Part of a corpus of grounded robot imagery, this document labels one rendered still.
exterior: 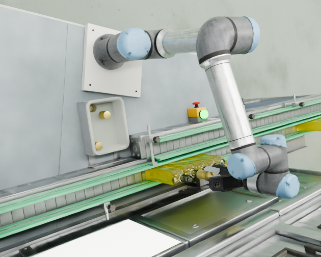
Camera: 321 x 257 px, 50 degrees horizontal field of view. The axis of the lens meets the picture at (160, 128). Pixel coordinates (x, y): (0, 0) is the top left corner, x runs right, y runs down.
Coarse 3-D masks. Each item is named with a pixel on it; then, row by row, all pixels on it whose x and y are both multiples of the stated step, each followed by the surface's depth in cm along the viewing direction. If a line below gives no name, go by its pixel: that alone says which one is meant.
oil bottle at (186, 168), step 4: (168, 164) 144; (172, 164) 143; (176, 164) 142; (180, 164) 141; (184, 164) 140; (188, 164) 139; (180, 168) 137; (184, 168) 136; (188, 168) 136; (192, 168) 137; (184, 172) 136; (188, 172) 135; (192, 176) 136
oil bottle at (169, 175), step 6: (156, 168) 142; (162, 168) 140; (168, 168) 139; (174, 168) 138; (150, 174) 145; (156, 174) 141; (162, 174) 138; (168, 174) 135; (174, 174) 132; (156, 180) 142; (162, 180) 139; (168, 180) 135; (174, 180) 133
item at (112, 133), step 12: (108, 108) 150; (120, 108) 147; (96, 120) 146; (108, 120) 150; (120, 120) 149; (96, 132) 146; (108, 132) 150; (120, 132) 150; (108, 144) 150; (120, 144) 150
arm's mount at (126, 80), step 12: (96, 36) 145; (84, 48) 144; (84, 60) 143; (84, 72) 143; (96, 72) 145; (108, 72) 149; (120, 72) 152; (132, 72) 156; (84, 84) 142; (96, 84) 145; (108, 84) 149; (120, 84) 152; (132, 84) 156; (132, 96) 157
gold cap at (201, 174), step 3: (198, 171) 132; (201, 171) 131; (204, 171) 130; (207, 171) 129; (198, 174) 131; (201, 174) 130; (204, 174) 129; (207, 174) 129; (210, 174) 130; (198, 177) 132; (201, 177) 130; (204, 177) 129; (207, 177) 129
